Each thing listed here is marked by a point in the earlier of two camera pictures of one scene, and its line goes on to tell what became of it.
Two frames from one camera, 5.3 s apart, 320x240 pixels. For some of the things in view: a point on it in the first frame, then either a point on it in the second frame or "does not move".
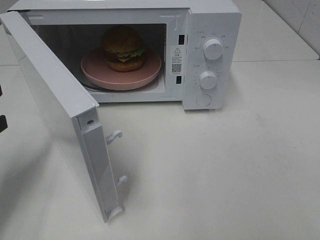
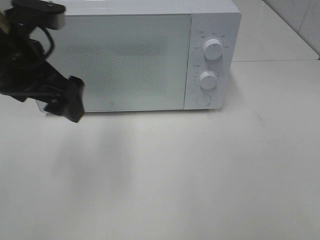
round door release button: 203,100 does not move
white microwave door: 55,148 → 128,62
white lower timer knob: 208,79 does not move
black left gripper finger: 3,125 → 24,74
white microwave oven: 188,51 does not move
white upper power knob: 213,49 does not move
